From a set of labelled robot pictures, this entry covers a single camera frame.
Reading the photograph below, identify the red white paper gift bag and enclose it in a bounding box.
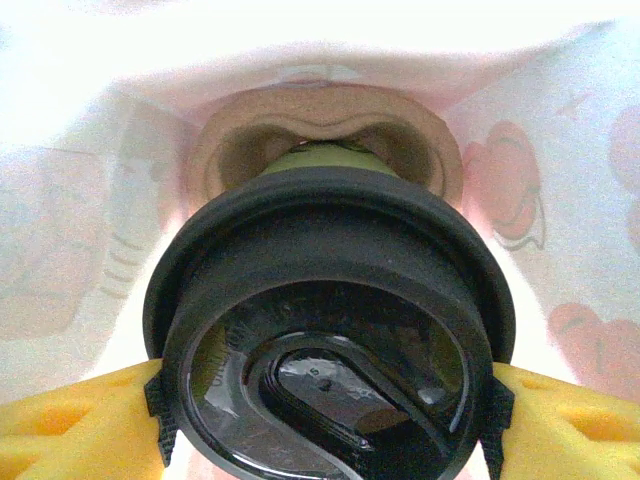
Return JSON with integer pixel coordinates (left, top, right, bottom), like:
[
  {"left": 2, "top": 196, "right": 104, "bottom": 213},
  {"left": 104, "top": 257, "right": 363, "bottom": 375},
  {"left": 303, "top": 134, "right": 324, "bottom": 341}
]
[{"left": 0, "top": 0, "right": 640, "bottom": 480}]

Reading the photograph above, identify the tan pulp cup carrier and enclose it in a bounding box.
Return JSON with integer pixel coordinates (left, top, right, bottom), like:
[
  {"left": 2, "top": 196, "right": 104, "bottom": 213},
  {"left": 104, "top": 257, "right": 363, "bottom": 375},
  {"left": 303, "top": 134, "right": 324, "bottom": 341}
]
[{"left": 184, "top": 87, "right": 464, "bottom": 216}]

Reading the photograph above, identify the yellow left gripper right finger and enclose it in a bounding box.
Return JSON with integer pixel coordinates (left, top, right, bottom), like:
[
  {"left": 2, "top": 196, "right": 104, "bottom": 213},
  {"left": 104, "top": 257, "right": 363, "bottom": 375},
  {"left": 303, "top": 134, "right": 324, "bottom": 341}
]
[{"left": 479, "top": 362, "right": 640, "bottom": 480}]

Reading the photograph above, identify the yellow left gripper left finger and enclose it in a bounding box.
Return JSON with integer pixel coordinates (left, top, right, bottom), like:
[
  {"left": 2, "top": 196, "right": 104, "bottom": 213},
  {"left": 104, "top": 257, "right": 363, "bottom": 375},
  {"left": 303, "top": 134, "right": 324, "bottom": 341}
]
[{"left": 0, "top": 359, "right": 179, "bottom": 480}]

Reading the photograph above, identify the black plastic cup lid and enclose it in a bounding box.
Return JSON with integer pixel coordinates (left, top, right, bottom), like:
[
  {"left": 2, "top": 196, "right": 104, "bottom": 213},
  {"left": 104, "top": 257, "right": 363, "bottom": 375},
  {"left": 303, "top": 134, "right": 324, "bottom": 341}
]
[{"left": 142, "top": 167, "right": 516, "bottom": 480}]

